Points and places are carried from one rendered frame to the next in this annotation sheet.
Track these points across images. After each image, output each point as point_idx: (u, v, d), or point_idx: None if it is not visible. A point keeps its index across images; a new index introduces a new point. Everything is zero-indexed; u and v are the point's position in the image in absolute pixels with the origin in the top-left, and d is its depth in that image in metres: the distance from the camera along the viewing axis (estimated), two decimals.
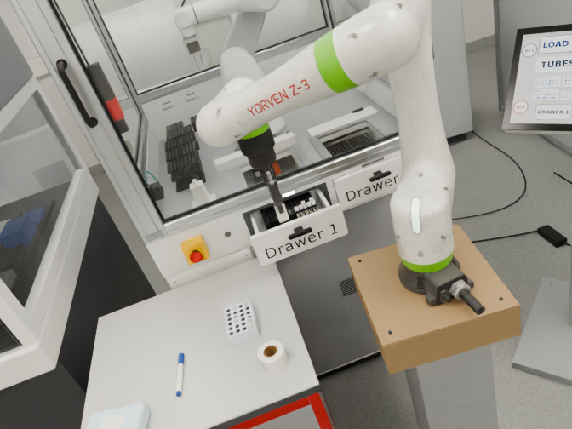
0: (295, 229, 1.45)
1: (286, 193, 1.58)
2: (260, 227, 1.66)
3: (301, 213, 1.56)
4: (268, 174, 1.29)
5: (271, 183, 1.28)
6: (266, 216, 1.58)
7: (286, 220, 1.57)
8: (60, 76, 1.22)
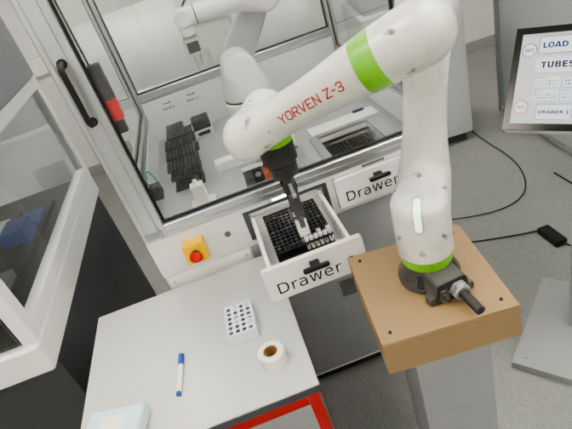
0: (311, 262, 1.30)
1: (286, 193, 1.58)
2: (270, 255, 1.51)
3: (316, 242, 1.41)
4: (290, 186, 1.26)
5: (294, 195, 1.25)
6: (277, 245, 1.43)
7: (300, 250, 1.43)
8: (60, 76, 1.22)
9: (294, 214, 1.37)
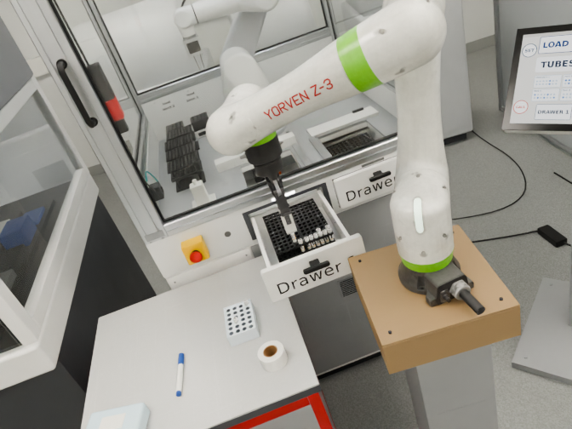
0: (311, 262, 1.30)
1: (286, 193, 1.58)
2: (270, 255, 1.51)
3: (316, 242, 1.41)
4: (275, 183, 1.25)
5: (278, 191, 1.24)
6: (277, 245, 1.43)
7: (300, 250, 1.43)
8: (60, 76, 1.22)
9: None
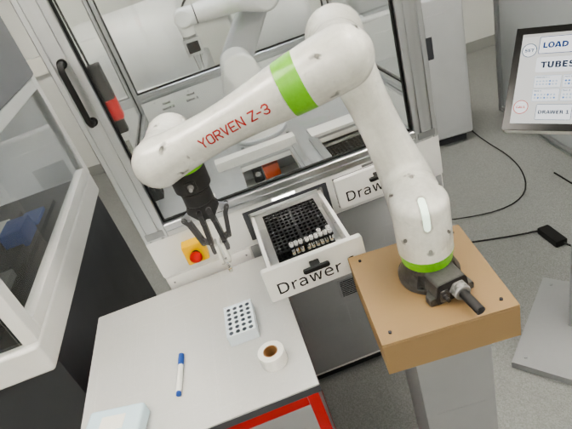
0: (311, 262, 1.30)
1: (286, 193, 1.58)
2: (270, 255, 1.51)
3: (316, 242, 1.41)
4: (218, 202, 1.23)
5: (228, 203, 1.24)
6: (277, 245, 1.43)
7: (300, 250, 1.43)
8: (60, 76, 1.22)
9: (214, 246, 1.29)
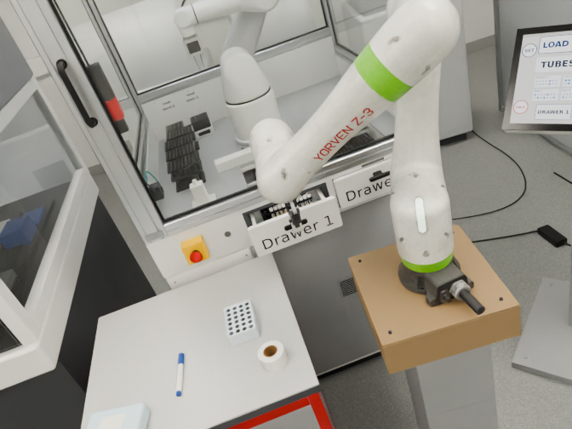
0: None
1: None
2: (257, 220, 1.70)
3: (297, 205, 1.61)
4: (291, 203, 1.31)
5: (294, 213, 1.31)
6: (264, 208, 1.62)
7: (283, 213, 1.62)
8: (60, 76, 1.22)
9: None
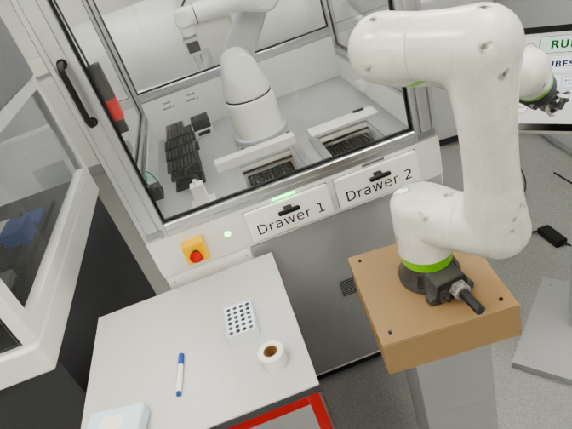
0: (284, 207, 1.57)
1: (286, 193, 1.58)
2: None
3: None
4: None
5: None
6: None
7: None
8: (60, 76, 1.22)
9: None
